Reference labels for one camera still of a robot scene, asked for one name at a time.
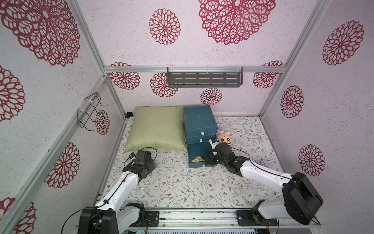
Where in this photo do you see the round-faced plush doll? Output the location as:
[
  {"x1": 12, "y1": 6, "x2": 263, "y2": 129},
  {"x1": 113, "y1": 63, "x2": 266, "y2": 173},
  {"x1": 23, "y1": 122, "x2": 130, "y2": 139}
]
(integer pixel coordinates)
[{"x1": 216, "y1": 129, "x2": 233, "y2": 146}]

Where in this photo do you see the black wire wall rack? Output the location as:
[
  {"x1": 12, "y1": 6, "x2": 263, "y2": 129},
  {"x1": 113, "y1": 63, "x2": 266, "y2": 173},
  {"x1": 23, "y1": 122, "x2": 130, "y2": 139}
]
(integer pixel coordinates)
[{"x1": 77, "y1": 92, "x2": 107, "y2": 132}]

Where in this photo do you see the metal base rail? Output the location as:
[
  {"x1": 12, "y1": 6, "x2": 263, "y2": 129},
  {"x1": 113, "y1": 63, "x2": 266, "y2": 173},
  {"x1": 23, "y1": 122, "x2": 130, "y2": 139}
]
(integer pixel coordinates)
[{"x1": 76, "y1": 191, "x2": 322, "y2": 234}]

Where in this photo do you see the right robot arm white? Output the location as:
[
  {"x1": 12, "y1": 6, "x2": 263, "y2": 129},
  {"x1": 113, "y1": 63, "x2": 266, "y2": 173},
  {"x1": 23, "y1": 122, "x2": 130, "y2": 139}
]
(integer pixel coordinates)
[{"x1": 205, "y1": 142, "x2": 323, "y2": 225}]

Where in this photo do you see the small purple toy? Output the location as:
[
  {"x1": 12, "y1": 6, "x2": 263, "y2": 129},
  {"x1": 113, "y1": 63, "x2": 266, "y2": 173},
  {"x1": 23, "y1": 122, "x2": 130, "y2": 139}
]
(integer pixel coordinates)
[{"x1": 257, "y1": 159, "x2": 266, "y2": 166}]

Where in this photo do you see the teal drawer cabinet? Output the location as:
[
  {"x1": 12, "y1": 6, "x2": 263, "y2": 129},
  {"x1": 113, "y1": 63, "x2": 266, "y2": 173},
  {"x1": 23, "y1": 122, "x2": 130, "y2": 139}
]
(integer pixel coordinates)
[{"x1": 183, "y1": 105, "x2": 218, "y2": 145}]

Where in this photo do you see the green cushion pillow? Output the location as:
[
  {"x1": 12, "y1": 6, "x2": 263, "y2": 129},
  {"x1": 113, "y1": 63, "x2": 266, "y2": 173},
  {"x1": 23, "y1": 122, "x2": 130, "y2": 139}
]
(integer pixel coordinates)
[{"x1": 125, "y1": 106, "x2": 187, "y2": 152}]

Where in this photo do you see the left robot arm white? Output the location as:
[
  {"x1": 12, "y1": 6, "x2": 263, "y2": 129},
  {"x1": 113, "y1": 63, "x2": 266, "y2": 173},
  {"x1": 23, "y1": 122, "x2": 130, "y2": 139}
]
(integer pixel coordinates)
[{"x1": 73, "y1": 147, "x2": 159, "y2": 234}]

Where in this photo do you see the grey wall shelf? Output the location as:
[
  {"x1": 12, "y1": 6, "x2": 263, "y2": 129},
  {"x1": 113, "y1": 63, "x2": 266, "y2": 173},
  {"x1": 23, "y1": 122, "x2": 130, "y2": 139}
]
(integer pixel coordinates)
[{"x1": 167, "y1": 67, "x2": 243, "y2": 88}]

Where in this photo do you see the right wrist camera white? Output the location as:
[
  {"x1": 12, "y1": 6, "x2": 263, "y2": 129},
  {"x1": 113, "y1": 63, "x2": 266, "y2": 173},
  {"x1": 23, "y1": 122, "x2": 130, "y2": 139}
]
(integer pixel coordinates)
[{"x1": 209, "y1": 136, "x2": 220, "y2": 149}]

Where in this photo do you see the teal bottom drawer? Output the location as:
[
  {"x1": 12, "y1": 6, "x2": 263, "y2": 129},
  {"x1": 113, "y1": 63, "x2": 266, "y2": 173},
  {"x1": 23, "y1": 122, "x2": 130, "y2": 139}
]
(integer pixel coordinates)
[{"x1": 188, "y1": 142, "x2": 217, "y2": 168}]

